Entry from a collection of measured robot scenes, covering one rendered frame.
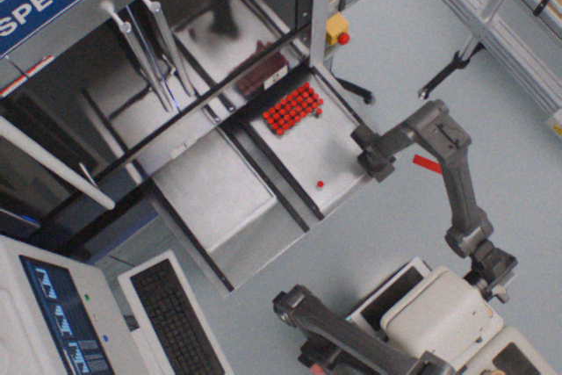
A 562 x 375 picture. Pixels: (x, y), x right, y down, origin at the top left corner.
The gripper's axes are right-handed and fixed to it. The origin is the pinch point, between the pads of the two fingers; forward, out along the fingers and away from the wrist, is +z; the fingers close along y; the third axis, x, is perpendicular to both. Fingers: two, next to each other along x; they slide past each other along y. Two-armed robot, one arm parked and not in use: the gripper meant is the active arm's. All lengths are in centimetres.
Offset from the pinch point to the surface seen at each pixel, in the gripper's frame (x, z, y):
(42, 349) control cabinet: 90, -64, 6
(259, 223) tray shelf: 36.3, 2.4, 9.4
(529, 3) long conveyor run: -83, 0, 9
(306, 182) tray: 17.3, 2.2, 10.2
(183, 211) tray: 52, 2, 27
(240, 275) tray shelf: 50, 2, 1
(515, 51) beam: -87, 36, 4
